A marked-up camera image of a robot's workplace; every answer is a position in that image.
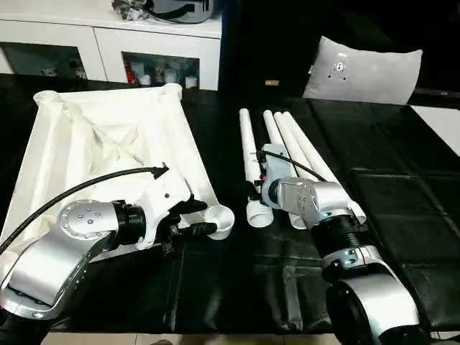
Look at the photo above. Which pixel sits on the white plastic table leg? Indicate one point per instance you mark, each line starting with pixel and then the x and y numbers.
pixel 293 143
pixel 309 143
pixel 248 143
pixel 270 125

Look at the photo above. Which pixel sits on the white plastic table top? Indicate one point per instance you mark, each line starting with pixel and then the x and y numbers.
pixel 108 118

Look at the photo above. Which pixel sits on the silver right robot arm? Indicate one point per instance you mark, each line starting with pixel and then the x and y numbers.
pixel 377 294

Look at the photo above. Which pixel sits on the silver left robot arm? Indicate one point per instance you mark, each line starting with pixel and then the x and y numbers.
pixel 54 258

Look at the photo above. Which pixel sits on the small brass object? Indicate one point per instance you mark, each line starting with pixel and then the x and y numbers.
pixel 272 83

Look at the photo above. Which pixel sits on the brown round object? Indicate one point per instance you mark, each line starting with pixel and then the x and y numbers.
pixel 163 342

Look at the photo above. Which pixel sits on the small white jar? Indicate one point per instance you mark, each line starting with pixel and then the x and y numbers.
pixel 191 82
pixel 144 79

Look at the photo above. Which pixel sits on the black mat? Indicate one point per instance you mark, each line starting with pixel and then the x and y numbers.
pixel 377 161

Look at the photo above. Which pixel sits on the red bottle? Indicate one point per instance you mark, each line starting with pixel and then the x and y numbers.
pixel 131 72

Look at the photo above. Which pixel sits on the grey pillow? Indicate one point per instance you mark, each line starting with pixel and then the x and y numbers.
pixel 359 72

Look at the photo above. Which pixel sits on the grey helmet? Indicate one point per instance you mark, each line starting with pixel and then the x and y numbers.
pixel 187 12

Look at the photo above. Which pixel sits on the white cabinet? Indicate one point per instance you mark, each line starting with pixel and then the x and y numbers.
pixel 108 36

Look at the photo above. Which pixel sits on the white flat board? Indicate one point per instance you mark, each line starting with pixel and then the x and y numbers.
pixel 442 125

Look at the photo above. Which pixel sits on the black bar pink mark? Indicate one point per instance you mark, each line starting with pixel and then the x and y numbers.
pixel 438 95

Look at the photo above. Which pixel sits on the black crumpled bag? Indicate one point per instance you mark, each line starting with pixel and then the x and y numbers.
pixel 129 9

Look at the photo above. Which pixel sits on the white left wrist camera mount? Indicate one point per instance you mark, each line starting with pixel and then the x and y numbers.
pixel 161 201

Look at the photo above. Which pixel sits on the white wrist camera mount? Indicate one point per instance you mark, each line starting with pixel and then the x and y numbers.
pixel 161 201
pixel 278 161

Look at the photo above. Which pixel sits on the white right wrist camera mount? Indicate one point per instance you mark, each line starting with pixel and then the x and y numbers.
pixel 278 161

